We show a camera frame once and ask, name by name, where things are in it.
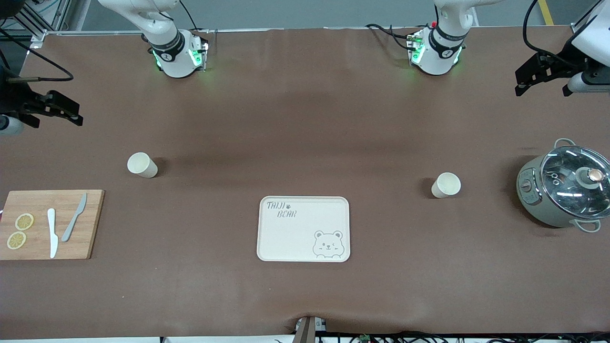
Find white plastic cup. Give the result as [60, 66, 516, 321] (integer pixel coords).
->
[127, 152, 158, 179]
[431, 172, 462, 199]

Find wooden cutting board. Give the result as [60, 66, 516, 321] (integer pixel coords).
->
[0, 190, 105, 261]

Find glass pot lid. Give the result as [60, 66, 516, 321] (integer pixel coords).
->
[540, 145, 610, 220]

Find grey plastic knife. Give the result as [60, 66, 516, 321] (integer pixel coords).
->
[61, 192, 88, 242]

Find white plastic knife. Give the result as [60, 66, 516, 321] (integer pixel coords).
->
[47, 208, 59, 259]

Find grey-green electric cooking pot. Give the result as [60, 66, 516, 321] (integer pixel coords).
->
[516, 138, 610, 233]

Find cream tray with bear print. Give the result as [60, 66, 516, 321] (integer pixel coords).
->
[257, 196, 351, 262]

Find metal table edge clamp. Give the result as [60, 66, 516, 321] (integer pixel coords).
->
[293, 316, 329, 343]

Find aluminium frame profile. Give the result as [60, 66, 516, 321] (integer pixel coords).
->
[572, 0, 606, 36]
[10, 0, 72, 41]

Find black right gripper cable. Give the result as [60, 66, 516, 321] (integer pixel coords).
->
[0, 26, 74, 82]

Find black right arm base cable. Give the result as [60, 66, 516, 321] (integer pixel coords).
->
[179, 0, 198, 31]

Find black arm base cable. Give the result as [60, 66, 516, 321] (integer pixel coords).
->
[179, 0, 198, 31]
[366, 23, 415, 50]

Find black left arm base cable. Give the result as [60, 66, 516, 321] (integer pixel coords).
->
[366, 23, 415, 50]

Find silver table edge rail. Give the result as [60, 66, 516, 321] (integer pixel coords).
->
[45, 27, 439, 36]

